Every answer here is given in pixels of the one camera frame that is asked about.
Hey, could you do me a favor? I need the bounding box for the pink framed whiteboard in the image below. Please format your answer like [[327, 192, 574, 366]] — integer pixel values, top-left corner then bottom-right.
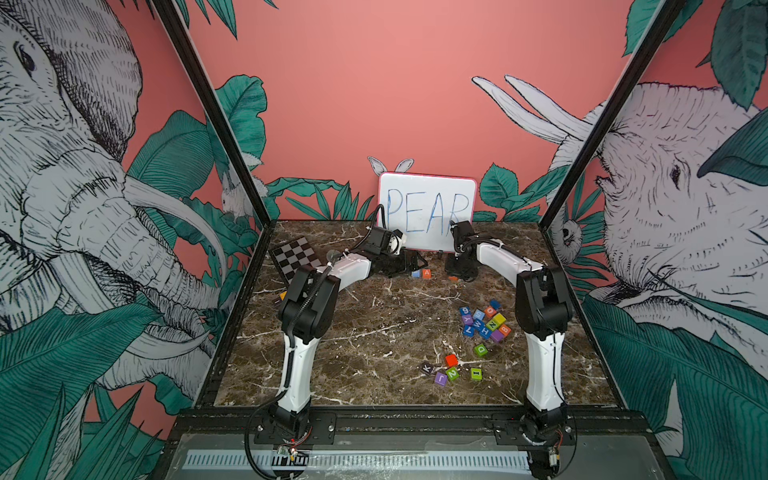
[[378, 172, 478, 252]]

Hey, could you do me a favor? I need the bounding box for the yellow green N block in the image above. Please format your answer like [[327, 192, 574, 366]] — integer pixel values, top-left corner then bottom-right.
[[486, 313, 506, 331]]

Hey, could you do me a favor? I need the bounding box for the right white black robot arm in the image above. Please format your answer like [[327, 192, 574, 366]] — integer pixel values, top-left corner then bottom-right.
[[445, 221, 574, 415]]

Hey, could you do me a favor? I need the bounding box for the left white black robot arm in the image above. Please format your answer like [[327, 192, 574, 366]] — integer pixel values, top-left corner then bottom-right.
[[276, 204, 428, 416]]

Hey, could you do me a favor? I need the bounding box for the green N letter block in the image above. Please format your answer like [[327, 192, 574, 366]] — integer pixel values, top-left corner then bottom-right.
[[445, 367, 459, 381]]

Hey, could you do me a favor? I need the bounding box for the black frame post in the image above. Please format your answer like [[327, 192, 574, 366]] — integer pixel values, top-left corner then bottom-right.
[[538, 0, 686, 231], [152, 0, 274, 226]]

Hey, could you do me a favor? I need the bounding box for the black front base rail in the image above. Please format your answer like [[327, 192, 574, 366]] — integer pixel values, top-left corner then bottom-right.
[[168, 405, 653, 449]]

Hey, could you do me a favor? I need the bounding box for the green D letter block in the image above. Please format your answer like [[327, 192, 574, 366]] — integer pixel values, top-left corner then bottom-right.
[[473, 344, 488, 358]]

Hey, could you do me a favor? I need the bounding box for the black white checkered board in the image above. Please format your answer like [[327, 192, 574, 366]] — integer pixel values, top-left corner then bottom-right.
[[269, 236, 323, 286]]

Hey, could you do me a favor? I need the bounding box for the black frame post left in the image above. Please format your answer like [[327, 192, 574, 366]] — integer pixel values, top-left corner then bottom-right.
[[152, 0, 274, 226]]

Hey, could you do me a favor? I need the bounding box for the black frame post right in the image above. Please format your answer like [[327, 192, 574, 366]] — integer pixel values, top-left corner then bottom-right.
[[538, 0, 686, 231]]

